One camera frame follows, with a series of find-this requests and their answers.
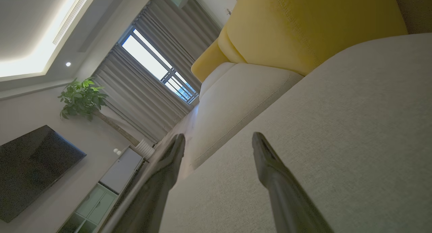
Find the grey sofa seat cushion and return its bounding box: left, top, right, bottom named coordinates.
left=159, top=33, right=432, bottom=233
left=189, top=62, right=304, bottom=169
left=199, top=62, right=237, bottom=100

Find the grey pleated curtain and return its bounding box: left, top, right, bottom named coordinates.
left=93, top=46, right=193, bottom=144
left=135, top=0, right=221, bottom=92

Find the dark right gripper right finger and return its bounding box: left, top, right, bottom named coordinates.
left=252, top=132, right=334, bottom=233

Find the green plant in white pot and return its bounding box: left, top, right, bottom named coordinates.
left=58, top=77, right=156, bottom=160

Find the white and mint tv cabinet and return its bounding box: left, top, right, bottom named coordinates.
left=57, top=146, right=145, bottom=233

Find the yellow sofa back cushion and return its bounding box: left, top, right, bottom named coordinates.
left=218, top=0, right=409, bottom=76
left=191, top=27, right=247, bottom=82

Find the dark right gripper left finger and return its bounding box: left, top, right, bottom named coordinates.
left=111, top=133, right=186, bottom=233

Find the black flat screen television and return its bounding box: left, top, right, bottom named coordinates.
left=0, top=125, right=87, bottom=223

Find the white ceiling air vent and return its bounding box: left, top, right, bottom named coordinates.
left=52, top=0, right=95, bottom=46

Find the window with grey frame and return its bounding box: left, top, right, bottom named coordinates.
left=121, top=28, right=199, bottom=104

